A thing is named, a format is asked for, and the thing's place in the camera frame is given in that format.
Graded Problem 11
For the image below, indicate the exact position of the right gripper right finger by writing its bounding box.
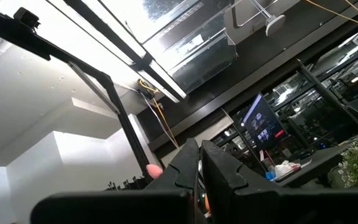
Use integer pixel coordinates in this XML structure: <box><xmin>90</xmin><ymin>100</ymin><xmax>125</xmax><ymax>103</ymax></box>
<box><xmin>201</xmin><ymin>139</ymin><xmax>358</xmax><ymax>224</ymax></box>

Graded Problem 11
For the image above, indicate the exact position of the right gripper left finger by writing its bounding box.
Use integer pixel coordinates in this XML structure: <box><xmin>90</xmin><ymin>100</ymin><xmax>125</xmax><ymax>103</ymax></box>
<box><xmin>30</xmin><ymin>138</ymin><xmax>200</xmax><ymax>224</ymax></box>

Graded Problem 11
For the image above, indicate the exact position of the black monitor showing video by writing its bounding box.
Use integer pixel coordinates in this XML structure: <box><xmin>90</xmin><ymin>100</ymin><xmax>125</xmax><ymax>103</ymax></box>
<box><xmin>242</xmin><ymin>92</ymin><xmax>288</xmax><ymax>151</ymax></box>

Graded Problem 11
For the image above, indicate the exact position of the black desk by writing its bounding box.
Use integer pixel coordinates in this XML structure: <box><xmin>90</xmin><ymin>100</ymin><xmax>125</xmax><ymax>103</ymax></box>
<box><xmin>275</xmin><ymin>144</ymin><xmax>352</xmax><ymax>189</ymax></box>

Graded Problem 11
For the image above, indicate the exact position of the white round ceiling device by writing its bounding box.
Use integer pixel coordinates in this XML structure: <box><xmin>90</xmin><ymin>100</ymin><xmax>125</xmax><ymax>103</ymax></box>
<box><xmin>264</xmin><ymin>14</ymin><xmax>287</xmax><ymax>37</ymax></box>

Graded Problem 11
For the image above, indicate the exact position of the yellow hanging cable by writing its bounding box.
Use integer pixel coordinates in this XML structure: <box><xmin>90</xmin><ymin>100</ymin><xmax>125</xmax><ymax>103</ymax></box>
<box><xmin>304</xmin><ymin>0</ymin><xmax>358</xmax><ymax>30</ymax></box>
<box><xmin>137</xmin><ymin>78</ymin><xmax>180</xmax><ymax>149</ymax></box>

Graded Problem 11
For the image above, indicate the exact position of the black aluminium table frame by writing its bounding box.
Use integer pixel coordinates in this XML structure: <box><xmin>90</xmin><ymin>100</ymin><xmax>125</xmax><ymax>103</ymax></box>
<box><xmin>0</xmin><ymin>2</ymin><xmax>157</xmax><ymax>184</ymax></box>

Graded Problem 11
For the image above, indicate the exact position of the black overhead camera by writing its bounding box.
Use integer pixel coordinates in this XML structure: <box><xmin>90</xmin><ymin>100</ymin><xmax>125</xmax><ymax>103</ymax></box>
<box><xmin>12</xmin><ymin>6</ymin><xmax>41</xmax><ymax>29</ymax></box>

